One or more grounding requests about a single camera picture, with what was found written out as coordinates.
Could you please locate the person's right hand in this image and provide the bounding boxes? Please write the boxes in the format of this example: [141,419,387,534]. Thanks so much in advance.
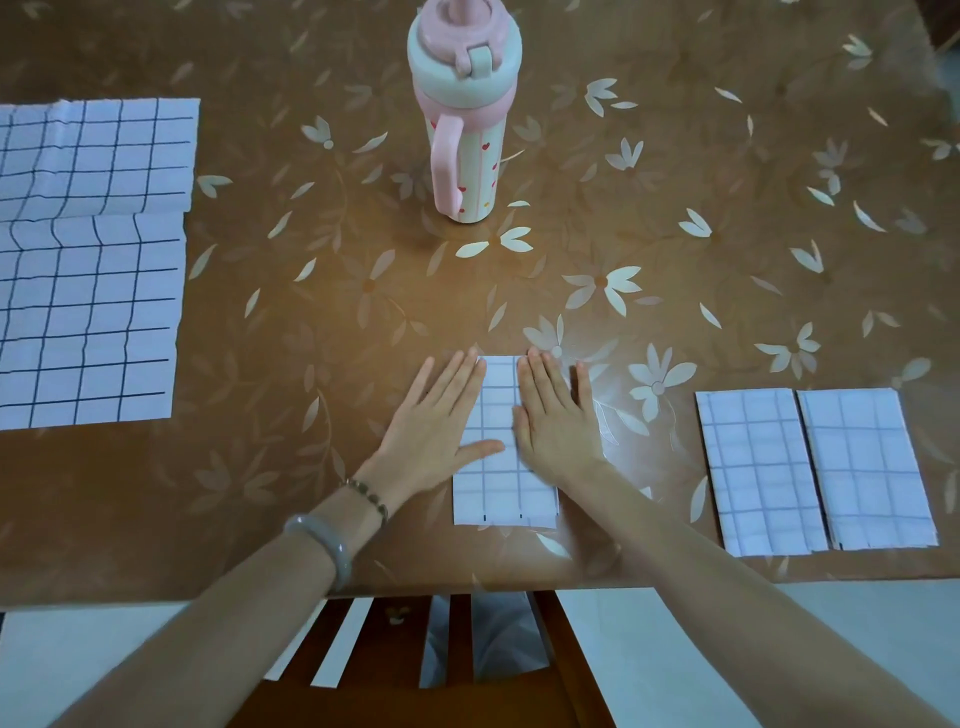
[513,346,613,496]

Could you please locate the person's left hand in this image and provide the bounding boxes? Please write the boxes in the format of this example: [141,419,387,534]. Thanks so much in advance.
[352,347,505,519]

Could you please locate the white black-grid napkin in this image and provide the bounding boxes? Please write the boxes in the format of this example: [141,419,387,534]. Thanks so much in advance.
[796,387,939,553]
[0,97,202,433]
[452,354,560,530]
[695,388,830,559]

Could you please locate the person's left forearm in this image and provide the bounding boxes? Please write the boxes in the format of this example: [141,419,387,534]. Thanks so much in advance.
[52,479,391,728]

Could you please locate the person's right forearm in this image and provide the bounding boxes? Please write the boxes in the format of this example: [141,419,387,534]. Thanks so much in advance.
[558,461,954,728]

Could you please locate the person's grey trousers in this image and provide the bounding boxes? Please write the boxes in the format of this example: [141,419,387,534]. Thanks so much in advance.
[419,592,553,688]

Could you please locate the pale jade bangle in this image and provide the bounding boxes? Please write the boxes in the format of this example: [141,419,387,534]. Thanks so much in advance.
[283,513,354,594]

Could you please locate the wooden dining chair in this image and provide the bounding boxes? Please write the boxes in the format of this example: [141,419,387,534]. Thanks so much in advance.
[224,588,616,728]

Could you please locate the cream bottle with pink lid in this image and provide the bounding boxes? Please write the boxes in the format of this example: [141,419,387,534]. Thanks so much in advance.
[407,0,524,224]

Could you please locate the brown floral wooden table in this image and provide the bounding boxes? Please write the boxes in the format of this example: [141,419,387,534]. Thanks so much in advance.
[0,0,960,609]

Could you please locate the dark beaded bracelet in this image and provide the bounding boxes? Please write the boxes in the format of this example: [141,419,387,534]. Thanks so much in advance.
[343,478,390,526]

